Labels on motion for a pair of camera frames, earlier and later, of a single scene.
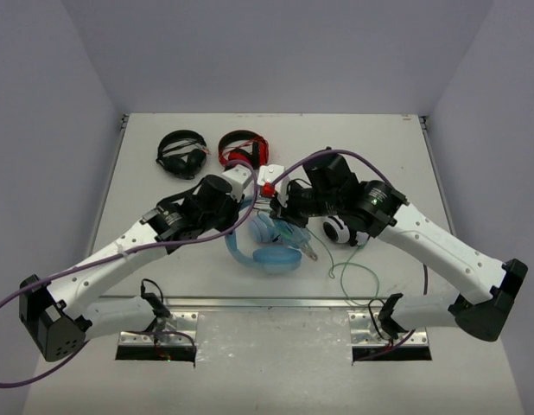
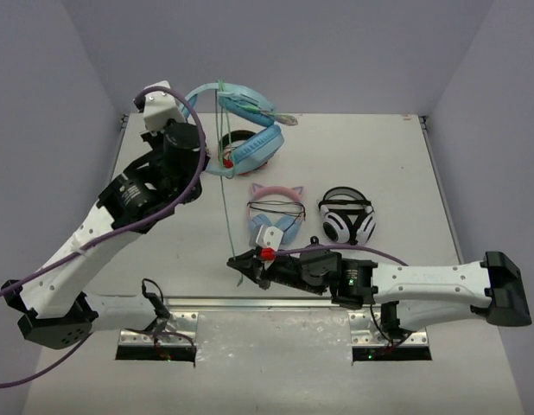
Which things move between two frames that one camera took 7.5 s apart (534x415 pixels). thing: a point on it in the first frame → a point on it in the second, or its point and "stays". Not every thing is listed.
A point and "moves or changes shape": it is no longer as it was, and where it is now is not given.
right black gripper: x=288 y=213 → x=252 y=266
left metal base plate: x=185 y=322 stays
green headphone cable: x=334 y=270 moves or changes shape
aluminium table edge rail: x=258 y=303 stays
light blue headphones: x=270 y=256 moves or changes shape
